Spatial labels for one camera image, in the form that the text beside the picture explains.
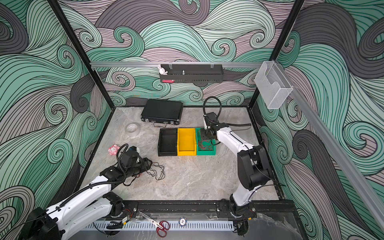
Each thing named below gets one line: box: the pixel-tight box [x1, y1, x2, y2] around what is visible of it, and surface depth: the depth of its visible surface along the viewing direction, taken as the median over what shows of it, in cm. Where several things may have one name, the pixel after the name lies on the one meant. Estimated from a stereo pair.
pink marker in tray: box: [162, 79, 175, 83], surface depth 92 cm
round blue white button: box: [178, 217, 188, 227], surface depth 71 cm
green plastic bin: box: [195, 128, 217, 156], surface depth 94 cm
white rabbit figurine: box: [157, 64, 168, 75], surface depth 87 cm
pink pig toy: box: [108, 144, 120, 155], surface depth 94 cm
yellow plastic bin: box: [177, 128, 197, 156], surface depth 97 cm
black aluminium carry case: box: [140, 99, 184, 128], surface depth 112 cm
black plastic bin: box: [157, 128, 178, 157], surface depth 99 cm
